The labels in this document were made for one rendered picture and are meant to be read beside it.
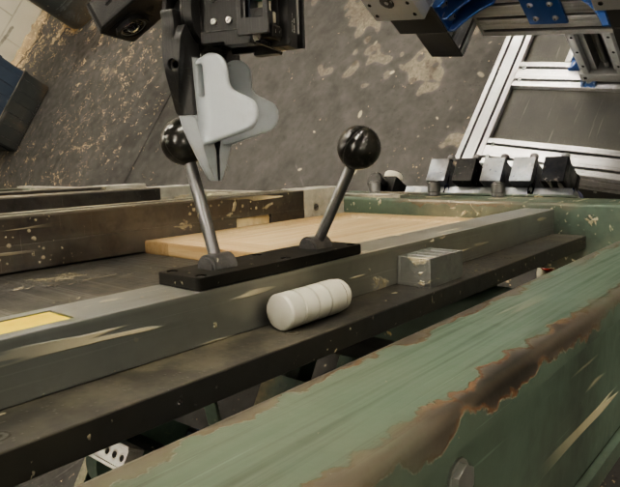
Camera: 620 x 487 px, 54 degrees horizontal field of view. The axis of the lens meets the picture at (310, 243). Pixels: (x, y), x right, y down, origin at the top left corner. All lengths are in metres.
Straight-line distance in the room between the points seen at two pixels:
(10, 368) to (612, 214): 0.87
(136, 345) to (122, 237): 0.50
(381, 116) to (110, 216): 1.88
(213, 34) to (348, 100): 2.36
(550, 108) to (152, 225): 1.42
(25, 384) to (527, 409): 0.27
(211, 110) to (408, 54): 2.34
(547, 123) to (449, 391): 1.82
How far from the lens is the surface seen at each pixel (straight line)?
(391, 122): 2.59
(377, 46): 2.91
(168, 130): 0.49
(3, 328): 0.40
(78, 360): 0.40
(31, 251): 0.84
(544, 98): 2.08
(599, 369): 0.39
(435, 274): 0.63
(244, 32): 0.44
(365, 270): 0.59
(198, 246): 0.83
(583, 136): 1.96
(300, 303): 0.47
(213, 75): 0.46
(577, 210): 1.05
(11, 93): 5.27
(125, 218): 0.91
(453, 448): 0.22
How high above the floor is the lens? 1.81
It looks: 46 degrees down
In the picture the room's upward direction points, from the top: 56 degrees counter-clockwise
